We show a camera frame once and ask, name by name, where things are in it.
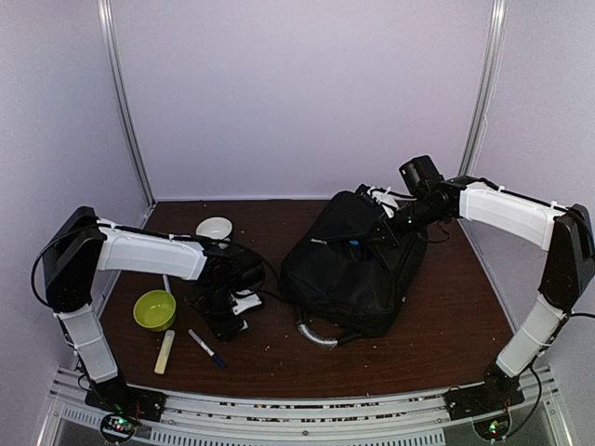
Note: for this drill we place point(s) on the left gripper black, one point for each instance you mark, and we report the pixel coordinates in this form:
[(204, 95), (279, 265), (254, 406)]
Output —
[(221, 329)]

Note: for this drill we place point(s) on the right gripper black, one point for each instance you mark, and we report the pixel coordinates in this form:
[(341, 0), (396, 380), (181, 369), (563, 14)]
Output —
[(391, 236)]

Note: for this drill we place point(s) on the black student bag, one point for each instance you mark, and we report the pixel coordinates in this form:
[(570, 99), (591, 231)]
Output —
[(343, 292)]

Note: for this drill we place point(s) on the white marker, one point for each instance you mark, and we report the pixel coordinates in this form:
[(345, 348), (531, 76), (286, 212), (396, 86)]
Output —
[(166, 284)]

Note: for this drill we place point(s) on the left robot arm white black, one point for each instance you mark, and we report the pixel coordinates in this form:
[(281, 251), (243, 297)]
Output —
[(225, 272)]

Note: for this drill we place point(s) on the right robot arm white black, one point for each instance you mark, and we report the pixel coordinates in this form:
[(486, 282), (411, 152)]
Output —
[(564, 232)]

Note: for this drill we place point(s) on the white blue pen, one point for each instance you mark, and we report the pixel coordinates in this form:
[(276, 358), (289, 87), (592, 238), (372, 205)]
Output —
[(207, 349)]

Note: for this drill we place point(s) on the green plastic bowl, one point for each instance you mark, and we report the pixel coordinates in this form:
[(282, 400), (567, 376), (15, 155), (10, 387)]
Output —
[(155, 311)]

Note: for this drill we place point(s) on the yellow highlighter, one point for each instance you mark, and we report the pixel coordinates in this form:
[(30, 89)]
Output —
[(164, 352)]

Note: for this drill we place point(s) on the white black ceramic bowl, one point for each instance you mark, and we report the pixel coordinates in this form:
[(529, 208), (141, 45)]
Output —
[(215, 227)]

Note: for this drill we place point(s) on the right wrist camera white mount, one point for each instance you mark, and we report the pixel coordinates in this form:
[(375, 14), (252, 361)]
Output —
[(380, 196)]

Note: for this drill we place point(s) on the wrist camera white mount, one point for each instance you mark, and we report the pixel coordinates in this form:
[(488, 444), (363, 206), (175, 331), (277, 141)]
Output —
[(244, 301), (380, 196)]

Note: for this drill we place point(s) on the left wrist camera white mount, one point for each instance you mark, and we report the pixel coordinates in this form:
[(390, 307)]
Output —
[(244, 301)]

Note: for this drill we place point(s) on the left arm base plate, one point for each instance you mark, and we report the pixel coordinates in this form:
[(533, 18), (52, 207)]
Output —
[(131, 402)]

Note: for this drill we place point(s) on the aluminium front rail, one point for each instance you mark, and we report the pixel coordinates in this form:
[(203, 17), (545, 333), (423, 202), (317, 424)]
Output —
[(412, 418)]

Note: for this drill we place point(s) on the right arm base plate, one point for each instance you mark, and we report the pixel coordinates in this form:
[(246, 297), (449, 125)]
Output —
[(465, 402)]

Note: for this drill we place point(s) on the right aluminium corner post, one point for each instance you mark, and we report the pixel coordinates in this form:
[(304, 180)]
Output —
[(486, 89)]

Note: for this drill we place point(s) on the aluminium corner post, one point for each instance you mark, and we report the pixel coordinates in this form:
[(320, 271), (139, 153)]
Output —
[(486, 89), (108, 30)]

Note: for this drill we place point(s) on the left aluminium corner post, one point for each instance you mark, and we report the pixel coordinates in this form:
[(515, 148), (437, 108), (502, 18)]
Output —
[(108, 30)]

